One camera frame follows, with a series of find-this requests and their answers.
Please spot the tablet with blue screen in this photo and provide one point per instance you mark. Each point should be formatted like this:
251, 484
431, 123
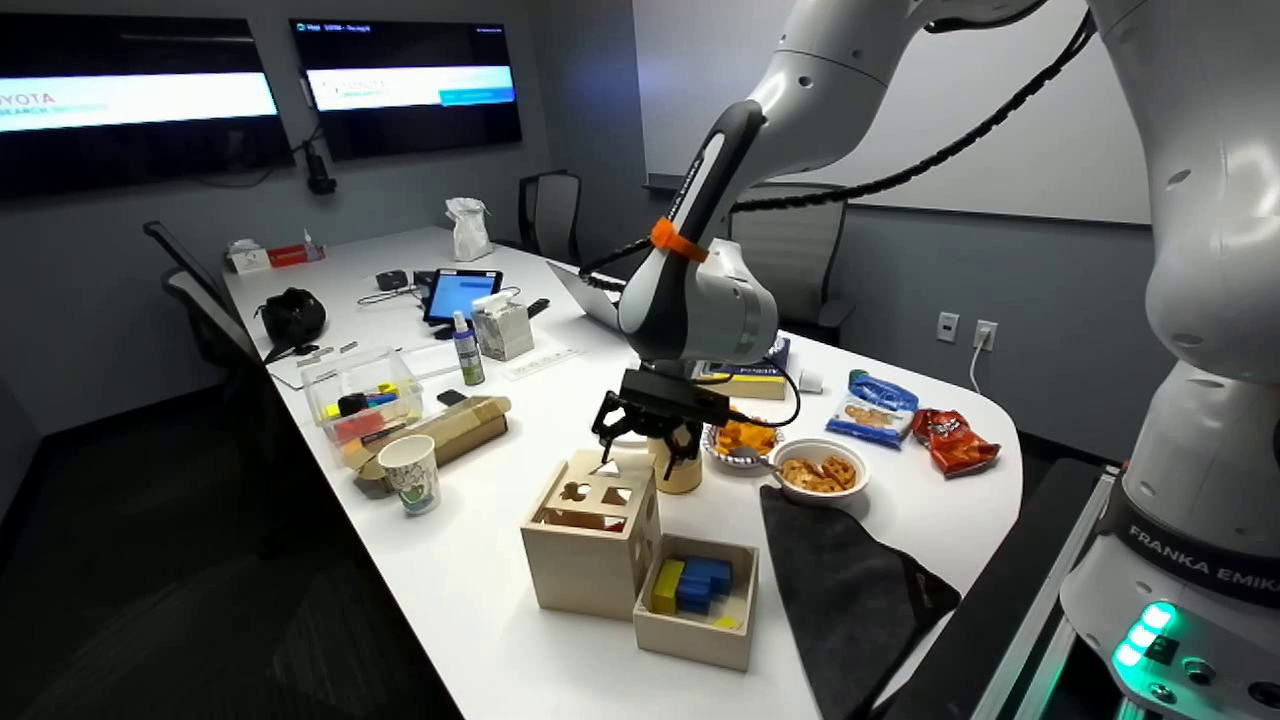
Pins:
460, 293

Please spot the small sanitiser bottle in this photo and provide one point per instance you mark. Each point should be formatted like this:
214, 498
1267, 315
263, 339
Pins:
468, 358

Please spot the plate with orange snacks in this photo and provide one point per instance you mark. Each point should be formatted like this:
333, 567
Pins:
746, 440

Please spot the clear plastic marker container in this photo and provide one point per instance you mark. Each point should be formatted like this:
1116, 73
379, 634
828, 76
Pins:
361, 400

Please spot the wooden toy box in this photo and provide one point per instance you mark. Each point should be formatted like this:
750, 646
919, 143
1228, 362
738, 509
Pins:
584, 567

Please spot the white and red box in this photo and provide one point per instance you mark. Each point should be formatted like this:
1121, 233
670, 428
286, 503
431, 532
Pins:
274, 252

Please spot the white wall outlet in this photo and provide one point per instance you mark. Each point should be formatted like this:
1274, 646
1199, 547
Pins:
946, 326
986, 335

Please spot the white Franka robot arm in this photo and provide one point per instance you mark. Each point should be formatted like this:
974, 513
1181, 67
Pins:
1202, 466

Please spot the wooden shape sorter lid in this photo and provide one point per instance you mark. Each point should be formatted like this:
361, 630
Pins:
594, 488

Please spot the small open wooden tray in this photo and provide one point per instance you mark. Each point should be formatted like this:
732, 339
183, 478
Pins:
694, 640

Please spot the wooden bottle shaped toy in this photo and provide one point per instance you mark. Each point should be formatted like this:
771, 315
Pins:
680, 474

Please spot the black office chair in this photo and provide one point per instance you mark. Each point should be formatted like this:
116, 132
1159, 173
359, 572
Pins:
551, 212
203, 302

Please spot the black wall camera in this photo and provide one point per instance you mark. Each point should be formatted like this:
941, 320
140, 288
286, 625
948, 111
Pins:
318, 168

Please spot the yellow toy block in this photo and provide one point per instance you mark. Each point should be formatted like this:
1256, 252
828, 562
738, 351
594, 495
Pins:
667, 586

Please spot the white tissue box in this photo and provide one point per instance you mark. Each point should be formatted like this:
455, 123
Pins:
502, 328

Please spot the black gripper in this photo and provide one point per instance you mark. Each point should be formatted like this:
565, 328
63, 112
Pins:
660, 400

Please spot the red snack bag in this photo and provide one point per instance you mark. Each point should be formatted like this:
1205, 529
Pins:
952, 440

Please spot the open grey laptop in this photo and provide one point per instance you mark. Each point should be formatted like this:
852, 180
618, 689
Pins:
584, 288

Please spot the grey mesh office chair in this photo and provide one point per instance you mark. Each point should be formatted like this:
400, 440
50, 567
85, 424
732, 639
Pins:
806, 262

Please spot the yellow and blue book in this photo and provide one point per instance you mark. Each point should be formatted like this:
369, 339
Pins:
758, 385

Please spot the blue toy block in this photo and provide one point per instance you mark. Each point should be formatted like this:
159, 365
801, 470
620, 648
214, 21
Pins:
707, 586

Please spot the black cloth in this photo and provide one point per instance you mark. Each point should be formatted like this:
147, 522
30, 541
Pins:
842, 601

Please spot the paper cup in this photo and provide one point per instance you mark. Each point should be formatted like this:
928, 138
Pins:
410, 474

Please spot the white bowl with crackers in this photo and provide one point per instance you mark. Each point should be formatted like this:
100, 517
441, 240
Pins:
817, 470

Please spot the large wall monitor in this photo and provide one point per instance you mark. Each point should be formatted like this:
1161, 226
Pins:
406, 84
133, 101

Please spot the blue snack bag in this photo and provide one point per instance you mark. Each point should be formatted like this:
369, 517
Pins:
872, 410

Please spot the black round case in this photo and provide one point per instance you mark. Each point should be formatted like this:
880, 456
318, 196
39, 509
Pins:
293, 320

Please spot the white plastic bag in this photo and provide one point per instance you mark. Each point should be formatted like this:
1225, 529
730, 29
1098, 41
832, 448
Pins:
468, 231

